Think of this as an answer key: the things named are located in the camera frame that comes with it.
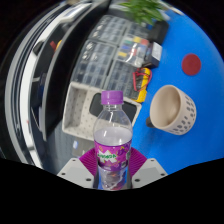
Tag clear bottle with purple cap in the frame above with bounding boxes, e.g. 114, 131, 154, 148
92, 89, 134, 191

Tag dark grey upright box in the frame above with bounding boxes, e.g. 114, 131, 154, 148
70, 138, 96, 158

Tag flat black case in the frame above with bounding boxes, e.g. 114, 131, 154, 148
148, 20, 170, 46

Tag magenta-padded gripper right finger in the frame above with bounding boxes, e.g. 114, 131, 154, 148
127, 147, 169, 189

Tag green potted plant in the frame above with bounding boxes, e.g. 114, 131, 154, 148
119, 0, 171, 26

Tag flat round red coaster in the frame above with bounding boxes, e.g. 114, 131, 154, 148
181, 53, 202, 77

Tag black box with white label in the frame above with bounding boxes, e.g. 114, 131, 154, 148
144, 41, 164, 69

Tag grey small-parts drawer cabinet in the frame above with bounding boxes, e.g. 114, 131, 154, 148
88, 14, 151, 46
70, 39, 134, 98

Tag clear organizer box coloured parts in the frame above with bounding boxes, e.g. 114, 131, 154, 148
114, 33, 151, 69

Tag white pegboard tray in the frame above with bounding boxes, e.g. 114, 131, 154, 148
62, 81, 143, 141

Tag beige mug with dark pattern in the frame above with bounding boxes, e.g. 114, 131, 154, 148
145, 84, 198, 136

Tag yellow multimeter with leads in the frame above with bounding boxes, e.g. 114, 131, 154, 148
131, 67, 153, 103

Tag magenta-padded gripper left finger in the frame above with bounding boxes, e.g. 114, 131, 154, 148
57, 147, 100, 188

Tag black wall shelf unit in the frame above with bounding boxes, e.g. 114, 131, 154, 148
4, 0, 111, 168

